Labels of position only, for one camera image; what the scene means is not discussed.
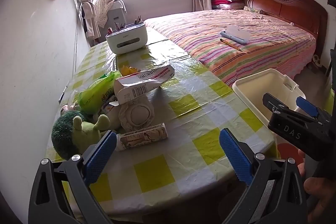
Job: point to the green checked plastic tablecloth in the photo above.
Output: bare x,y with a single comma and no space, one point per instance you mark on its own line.
183,134

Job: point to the white tissue box organizer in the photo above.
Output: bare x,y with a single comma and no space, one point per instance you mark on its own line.
126,40

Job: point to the bunch of pens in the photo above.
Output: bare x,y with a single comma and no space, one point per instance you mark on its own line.
119,26

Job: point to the yellow pencil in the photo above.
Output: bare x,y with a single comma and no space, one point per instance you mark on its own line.
231,45

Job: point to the green plush toy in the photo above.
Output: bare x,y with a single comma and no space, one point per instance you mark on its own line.
68,134

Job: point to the white red medicine carton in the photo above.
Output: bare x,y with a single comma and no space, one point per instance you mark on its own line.
141,82

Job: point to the bed with striped sheet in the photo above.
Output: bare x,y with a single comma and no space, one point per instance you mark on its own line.
210,56

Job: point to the wooden headboard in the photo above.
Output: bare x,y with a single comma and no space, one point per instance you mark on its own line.
288,7

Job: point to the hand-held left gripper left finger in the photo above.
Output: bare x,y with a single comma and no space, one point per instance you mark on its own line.
101,155

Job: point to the spotted cream garment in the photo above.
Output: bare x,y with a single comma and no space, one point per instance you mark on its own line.
103,7

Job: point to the pair of slippers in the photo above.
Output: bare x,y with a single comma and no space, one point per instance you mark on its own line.
316,60

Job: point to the green plastic bag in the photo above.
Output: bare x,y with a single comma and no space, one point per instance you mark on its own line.
97,92

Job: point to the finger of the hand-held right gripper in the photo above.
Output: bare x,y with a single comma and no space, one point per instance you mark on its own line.
274,104
305,106

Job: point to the printed paper carton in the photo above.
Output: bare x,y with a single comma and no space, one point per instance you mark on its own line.
141,136

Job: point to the white cabinet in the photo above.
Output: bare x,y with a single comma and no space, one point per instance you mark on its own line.
118,16

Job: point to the beige round fabric pad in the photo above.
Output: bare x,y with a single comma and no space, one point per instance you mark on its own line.
137,113

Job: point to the patterned pillow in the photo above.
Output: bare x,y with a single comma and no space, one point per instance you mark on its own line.
252,9

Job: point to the white blue pencil case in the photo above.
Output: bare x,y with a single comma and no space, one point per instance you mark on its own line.
236,36

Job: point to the beige hanging garment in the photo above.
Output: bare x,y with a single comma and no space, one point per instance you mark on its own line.
90,20

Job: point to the gold foil wrapper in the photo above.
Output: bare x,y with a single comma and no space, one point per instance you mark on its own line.
128,70

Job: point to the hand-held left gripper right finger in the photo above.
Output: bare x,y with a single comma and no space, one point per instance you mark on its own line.
233,153

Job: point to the white plastic bin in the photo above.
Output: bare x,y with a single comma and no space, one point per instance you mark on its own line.
252,90

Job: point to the person's right hand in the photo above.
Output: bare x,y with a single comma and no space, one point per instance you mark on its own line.
319,195

